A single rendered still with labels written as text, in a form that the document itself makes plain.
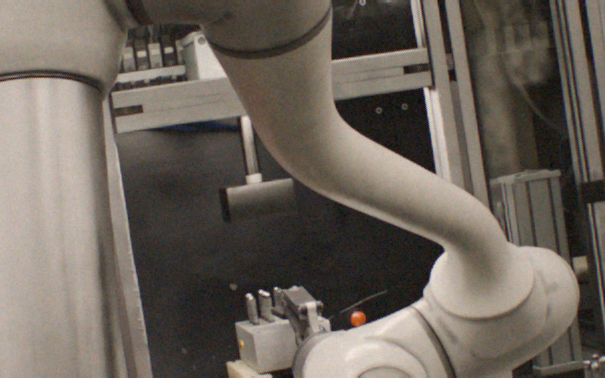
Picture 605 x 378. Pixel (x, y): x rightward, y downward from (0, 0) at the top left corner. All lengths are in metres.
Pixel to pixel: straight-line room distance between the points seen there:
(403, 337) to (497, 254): 0.12
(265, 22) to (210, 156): 0.98
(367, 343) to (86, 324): 0.47
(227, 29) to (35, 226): 0.21
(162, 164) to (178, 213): 0.07
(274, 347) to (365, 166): 0.56
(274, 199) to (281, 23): 0.74
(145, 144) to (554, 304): 0.77
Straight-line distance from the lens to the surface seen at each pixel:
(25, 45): 0.92
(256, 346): 1.64
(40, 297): 0.88
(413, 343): 1.32
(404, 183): 1.16
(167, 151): 1.93
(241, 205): 1.69
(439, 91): 1.57
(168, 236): 1.93
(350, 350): 1.30
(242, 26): 0.97
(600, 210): 1.64
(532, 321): 1.34
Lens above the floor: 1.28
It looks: 3 degrees down
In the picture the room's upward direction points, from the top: 9 degrees counter-clockwise
